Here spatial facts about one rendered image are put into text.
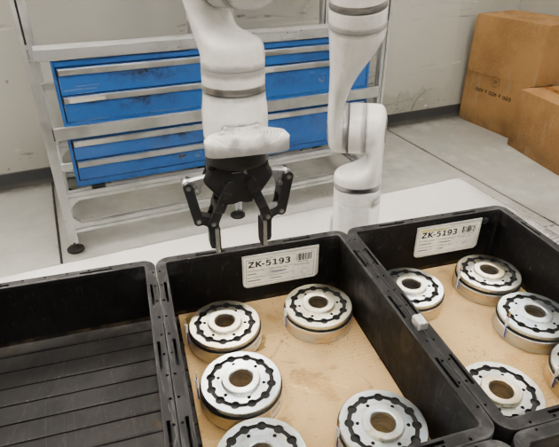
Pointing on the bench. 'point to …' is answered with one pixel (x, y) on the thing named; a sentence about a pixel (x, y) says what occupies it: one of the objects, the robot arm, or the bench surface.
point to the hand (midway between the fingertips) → (240, 236)
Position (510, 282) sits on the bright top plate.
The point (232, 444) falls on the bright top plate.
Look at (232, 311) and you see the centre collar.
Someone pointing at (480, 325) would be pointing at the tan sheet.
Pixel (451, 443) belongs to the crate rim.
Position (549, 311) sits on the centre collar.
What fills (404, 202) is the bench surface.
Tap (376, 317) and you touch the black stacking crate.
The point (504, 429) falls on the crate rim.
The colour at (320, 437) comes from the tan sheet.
